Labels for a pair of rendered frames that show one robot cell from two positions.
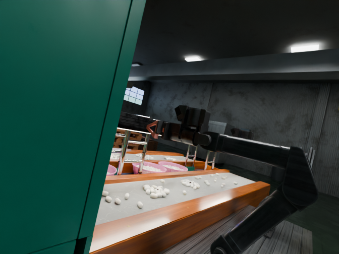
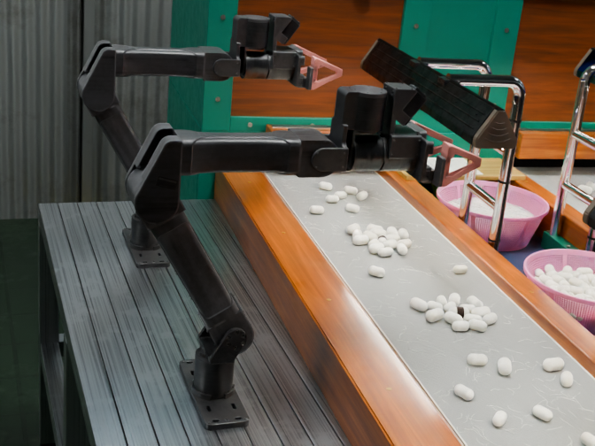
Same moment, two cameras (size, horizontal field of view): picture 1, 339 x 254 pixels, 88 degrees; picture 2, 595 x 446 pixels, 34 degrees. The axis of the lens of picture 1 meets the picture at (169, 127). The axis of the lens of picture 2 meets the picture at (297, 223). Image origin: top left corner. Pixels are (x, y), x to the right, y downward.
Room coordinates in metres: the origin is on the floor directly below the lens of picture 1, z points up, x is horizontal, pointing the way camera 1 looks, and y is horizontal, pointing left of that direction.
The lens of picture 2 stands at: (1.72, -1.74, 1.49)
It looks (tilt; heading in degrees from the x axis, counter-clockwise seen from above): 21 degrees down; 120
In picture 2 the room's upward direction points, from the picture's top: 6 degrees clockwise
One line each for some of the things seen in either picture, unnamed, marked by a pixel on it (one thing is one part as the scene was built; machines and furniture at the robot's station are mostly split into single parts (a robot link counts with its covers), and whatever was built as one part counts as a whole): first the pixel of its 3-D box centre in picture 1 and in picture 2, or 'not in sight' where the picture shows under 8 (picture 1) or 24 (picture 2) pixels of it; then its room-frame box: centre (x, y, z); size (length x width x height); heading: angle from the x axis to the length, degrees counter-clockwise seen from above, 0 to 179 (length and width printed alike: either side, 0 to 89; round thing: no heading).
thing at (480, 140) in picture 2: (158, 127); (429, 86); (0.95, 0.06, 1.08); 0.62 x 0.08 x 0.07; 137
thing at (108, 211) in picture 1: (196, 186); (467, 341); (1.24, -0.28, 0.73); 1.81 x 0.30 x 0.02; 137
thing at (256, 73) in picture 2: (191, 134); (253, 62); (0.62, -0.08, 1.08); 0.07 x 0.06 x 0.07; 51
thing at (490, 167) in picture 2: not in sight; (454, 168); (0.86, 0.53, 0.77); 0.33 x 0.15 x 0.01; 47
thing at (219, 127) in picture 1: (212, 141); not in sight; (7.92, -2.04, 0.90); 1.36 x 1.05 x 1.79; 50
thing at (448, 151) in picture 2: not in sight; (450, 159); (1.19, -0.38, 1.07); 0.09 x 0.07 x 0.07; 51
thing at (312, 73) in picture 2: not in sight; (319, 70); (0.73, 0.00, 1.07); 0.09 x 0.07 x 0.07; 51
